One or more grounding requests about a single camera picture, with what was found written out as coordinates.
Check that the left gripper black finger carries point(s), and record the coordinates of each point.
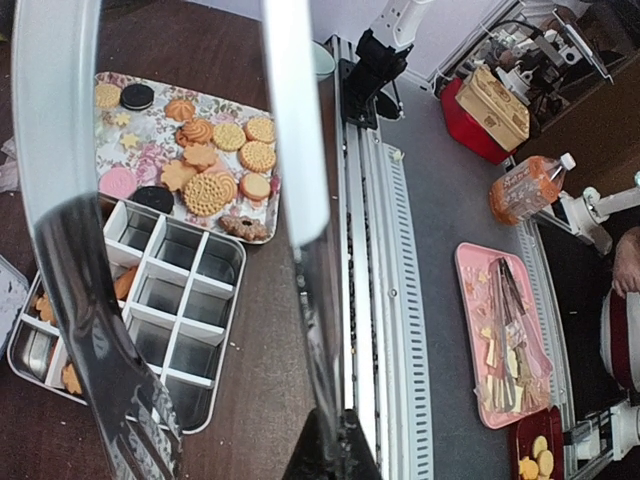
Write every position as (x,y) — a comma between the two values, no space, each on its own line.
(347,456)

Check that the silver serving tongs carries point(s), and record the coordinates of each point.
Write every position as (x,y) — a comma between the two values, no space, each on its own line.
(53,72)

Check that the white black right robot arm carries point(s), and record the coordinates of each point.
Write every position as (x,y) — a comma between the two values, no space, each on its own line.
(368,85)

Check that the pink tray with scraps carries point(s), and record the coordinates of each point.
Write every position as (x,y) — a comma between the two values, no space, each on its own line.
(511,368)

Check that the dark red tray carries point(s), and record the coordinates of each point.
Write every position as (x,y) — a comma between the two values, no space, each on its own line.
(537,446)

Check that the grey divided cookie tin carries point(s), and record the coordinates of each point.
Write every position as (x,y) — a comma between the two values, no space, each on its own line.
(181,302)

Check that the flower shaped brown cookie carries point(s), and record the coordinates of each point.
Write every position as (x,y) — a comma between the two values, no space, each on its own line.
(244,227)

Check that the leaf cookie in tin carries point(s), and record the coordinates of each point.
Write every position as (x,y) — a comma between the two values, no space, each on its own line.
(70,380)
(44,309)

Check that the tan sandwich biscuit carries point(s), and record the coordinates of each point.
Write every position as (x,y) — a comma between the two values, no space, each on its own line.
(206,194)

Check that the floral rectangular tray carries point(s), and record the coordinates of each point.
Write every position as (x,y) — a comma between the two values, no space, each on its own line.
(150,143)

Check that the orange drink bottle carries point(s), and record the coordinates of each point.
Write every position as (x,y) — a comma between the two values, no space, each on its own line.
(528,188)

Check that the black sandwich cookie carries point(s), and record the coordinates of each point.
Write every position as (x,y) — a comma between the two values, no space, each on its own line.
(154,197)
(137,97)

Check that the leaf shaped orange cookie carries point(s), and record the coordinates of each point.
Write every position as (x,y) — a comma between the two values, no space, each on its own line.
(201,157)

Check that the pink sandwich cookie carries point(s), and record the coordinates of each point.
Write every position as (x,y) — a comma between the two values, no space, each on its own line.
(118,182)

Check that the red and cream box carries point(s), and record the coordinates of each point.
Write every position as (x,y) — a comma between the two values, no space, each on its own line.
(484,116)

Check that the silver tin lid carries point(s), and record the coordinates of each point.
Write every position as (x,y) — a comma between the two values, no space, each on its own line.
(14,289)

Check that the pale green ceramic bowl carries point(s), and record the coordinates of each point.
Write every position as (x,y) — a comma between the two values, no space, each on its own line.
(324,63)

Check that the tan biscuit at tongs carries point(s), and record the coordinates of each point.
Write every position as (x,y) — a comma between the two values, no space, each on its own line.
(107,96)

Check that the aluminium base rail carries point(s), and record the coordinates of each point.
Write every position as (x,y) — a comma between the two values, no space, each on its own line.
(385,375)

